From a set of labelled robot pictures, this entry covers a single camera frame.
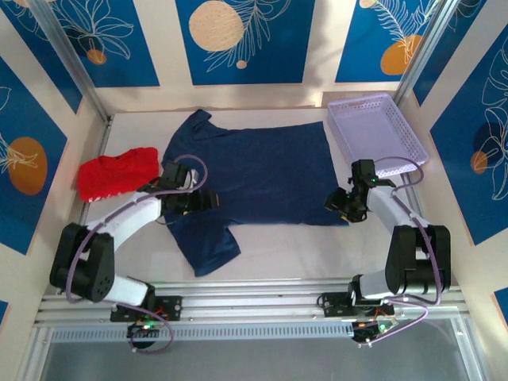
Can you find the navy blue t-shirt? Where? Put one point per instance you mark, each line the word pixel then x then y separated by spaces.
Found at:
pixel 258 170

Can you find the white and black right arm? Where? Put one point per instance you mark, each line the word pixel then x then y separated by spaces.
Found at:
pixel 416 258

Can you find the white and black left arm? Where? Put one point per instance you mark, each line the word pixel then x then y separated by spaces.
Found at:
pixel 131 214

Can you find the red folded t-shirt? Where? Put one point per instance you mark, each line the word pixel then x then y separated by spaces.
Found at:
pixel 115 174

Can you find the lavender perforated plastic basket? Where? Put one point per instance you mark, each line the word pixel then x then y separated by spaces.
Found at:
pixel 377 131

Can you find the circuit board with green light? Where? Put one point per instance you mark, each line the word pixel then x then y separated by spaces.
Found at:
pixel 145 329
pixel 373 329

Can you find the aluminium side rail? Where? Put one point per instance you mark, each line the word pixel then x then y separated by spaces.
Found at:
pixel 104 137
pixel 409 194

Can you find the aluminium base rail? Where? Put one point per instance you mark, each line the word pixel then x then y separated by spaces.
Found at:
pixel 254 305

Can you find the aluminium frame post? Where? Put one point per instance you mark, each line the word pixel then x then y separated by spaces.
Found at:
pixel 428 47
pixel 470 353
pixel 33 357
pixel 72 59

